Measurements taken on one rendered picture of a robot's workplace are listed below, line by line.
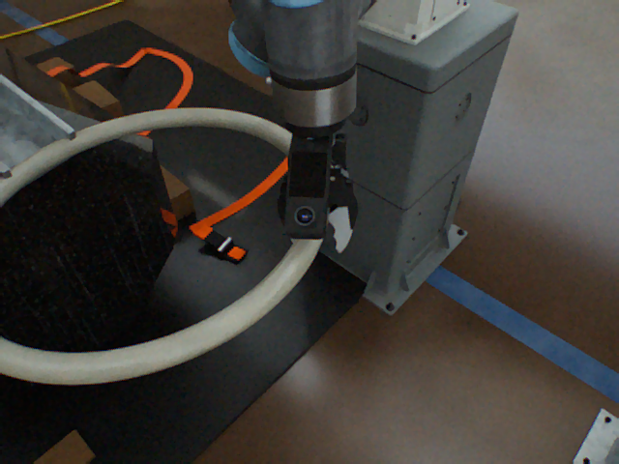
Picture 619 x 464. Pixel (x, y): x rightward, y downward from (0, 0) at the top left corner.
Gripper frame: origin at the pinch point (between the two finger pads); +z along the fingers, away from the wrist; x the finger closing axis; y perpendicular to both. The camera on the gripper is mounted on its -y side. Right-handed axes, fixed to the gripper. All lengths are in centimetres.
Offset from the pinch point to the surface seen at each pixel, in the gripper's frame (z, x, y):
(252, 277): 81, 31, 63
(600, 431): 90, -73, 19
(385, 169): 32, -12, 61
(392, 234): 55, -16, 59
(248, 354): 83, 28, 34
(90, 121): 10, 57, 50
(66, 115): 6, 60, 46
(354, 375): 87, -5, 30
